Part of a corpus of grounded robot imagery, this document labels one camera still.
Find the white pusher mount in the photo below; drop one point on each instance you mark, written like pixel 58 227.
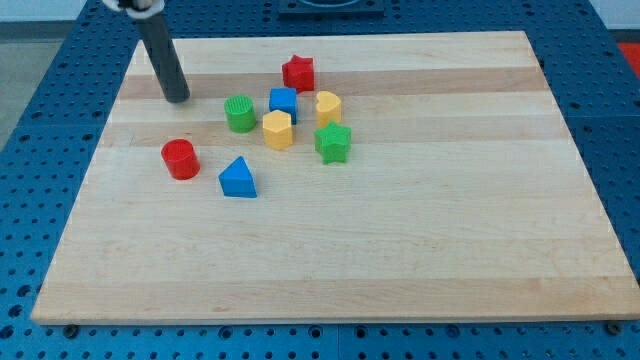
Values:
pixel 136 9

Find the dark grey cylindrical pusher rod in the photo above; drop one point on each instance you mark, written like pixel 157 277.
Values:
pixel 161 51

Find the blue cube block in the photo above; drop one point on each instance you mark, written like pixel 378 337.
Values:
pixel 285 100

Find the green cylinder block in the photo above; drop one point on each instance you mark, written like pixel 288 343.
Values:
pixel 240 115

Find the red cylinder block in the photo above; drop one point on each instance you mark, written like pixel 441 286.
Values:
pixel 180 159

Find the yellow hexagon block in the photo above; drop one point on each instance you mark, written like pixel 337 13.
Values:
pixel 277 129

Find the blue triangle block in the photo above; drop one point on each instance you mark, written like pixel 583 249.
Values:
pixel 236 180

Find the red star block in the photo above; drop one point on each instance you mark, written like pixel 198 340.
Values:
pixel 299 73

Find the yellow heart block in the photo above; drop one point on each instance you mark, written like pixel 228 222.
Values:
pixel 328 108

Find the green star block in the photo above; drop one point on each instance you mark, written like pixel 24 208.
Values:
pixel 333 142

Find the light wooden board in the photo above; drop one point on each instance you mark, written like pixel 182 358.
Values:
pixel 463 199

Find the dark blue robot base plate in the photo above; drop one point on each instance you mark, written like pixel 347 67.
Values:
pixel 331 8

